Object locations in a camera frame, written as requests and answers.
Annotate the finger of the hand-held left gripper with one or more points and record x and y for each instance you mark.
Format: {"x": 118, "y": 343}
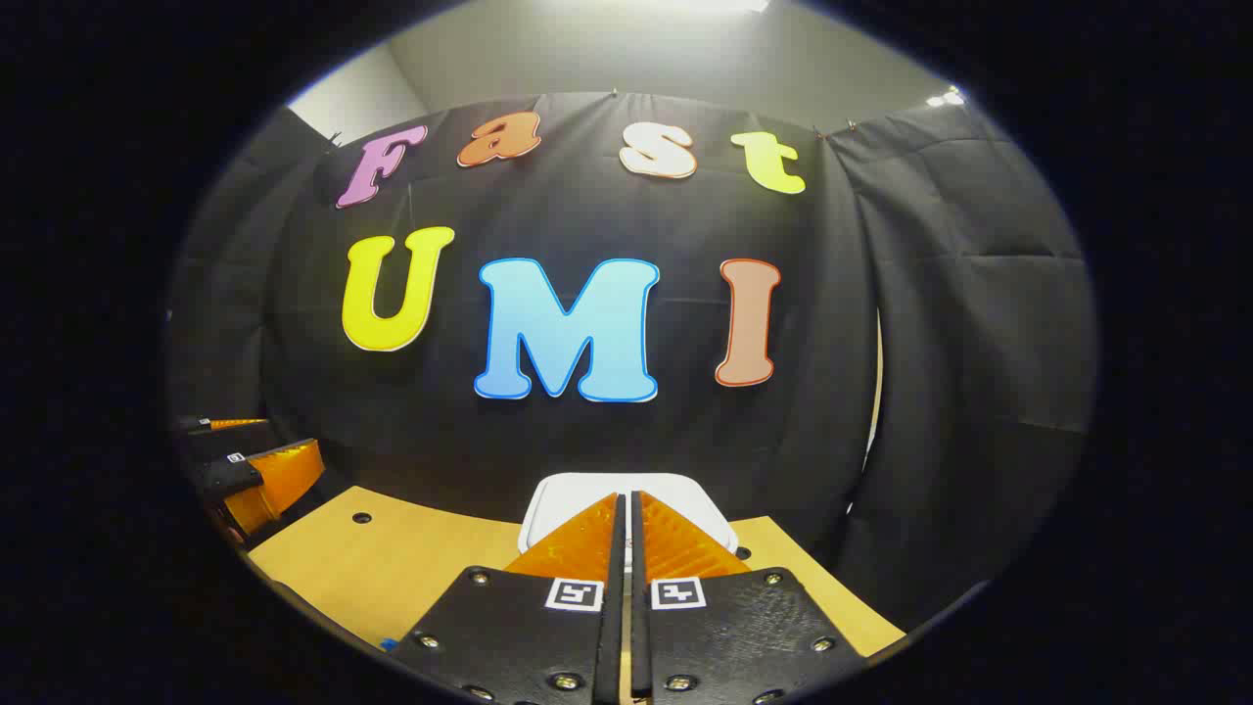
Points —
{"x": 220, "y": 424}
{"x": 279, "y": 475}

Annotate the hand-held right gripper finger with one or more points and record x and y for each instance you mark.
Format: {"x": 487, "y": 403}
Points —
{"x": 615, "y": 636}
{"x": 639, "y": 636}

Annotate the white desktop garbage bin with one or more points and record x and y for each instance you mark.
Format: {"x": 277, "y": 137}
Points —
{"x": 587, "y": 487}

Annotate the wooden desktop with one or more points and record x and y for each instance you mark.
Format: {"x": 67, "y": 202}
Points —
{"x": 392, "y": 568}

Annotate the black backdrop cloth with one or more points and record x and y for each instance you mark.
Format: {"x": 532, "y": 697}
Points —
{"x": 489, "y": 441}

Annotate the ceiling light panel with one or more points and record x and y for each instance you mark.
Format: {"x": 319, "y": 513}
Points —
{"x": 946, "y": 98}

